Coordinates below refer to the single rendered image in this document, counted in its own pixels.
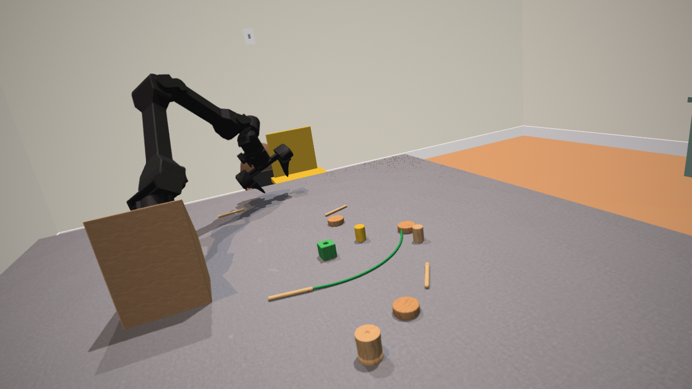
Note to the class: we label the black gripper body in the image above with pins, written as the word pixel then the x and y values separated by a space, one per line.
pixel 261 160

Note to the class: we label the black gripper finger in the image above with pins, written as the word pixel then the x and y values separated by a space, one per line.
pixel 285 164
pixel 256 186

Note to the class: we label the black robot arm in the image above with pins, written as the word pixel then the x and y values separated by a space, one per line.
pixel 162 179

